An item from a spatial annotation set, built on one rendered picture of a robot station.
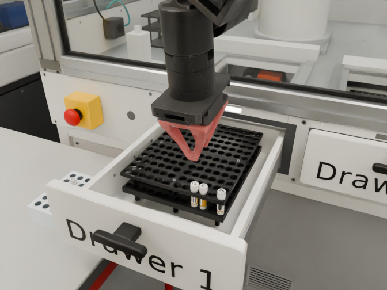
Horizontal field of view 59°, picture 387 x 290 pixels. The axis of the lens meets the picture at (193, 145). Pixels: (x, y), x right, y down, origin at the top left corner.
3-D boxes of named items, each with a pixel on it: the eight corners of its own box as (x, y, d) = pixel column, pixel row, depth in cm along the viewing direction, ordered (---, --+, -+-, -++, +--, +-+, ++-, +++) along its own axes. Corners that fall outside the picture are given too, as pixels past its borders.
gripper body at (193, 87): (231, 88, 46) (231, 33, 42) (200, 129, 39) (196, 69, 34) (188, 81, 48) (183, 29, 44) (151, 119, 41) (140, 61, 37)
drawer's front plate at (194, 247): (236, 312, 43) (243, 251, 38) (58, 240, 53) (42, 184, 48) (241, 300, 45) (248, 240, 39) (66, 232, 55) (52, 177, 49)
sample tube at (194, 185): (190, 210, 52) (190, 186, 50) (190, 204, 53) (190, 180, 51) (198, 210, 52) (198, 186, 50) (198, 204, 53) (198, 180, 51)
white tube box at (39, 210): (66, 234, 62) (61, 218, 60) (31, 221, 65) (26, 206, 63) (107, 194, 72) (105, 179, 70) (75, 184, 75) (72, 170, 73)
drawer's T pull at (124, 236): (143, 261, 40) (142, 252, 39) (91, 241, 43) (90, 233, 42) (158, 240, 43) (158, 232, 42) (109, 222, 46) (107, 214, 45)
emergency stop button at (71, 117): (77, 129, 77) (74, 113, 75) (63, 125, 78) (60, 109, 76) (86, 123, 79) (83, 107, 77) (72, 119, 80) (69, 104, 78)
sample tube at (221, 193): (222, 218, 51) (223, 194, 48) (214, 216, 51) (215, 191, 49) (226, 213, 52) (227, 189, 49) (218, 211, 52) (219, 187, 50)
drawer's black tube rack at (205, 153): (222, 235, 52) (223, 202, 49) (124, 203, 58) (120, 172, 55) (260, 160, 69) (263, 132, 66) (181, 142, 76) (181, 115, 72)
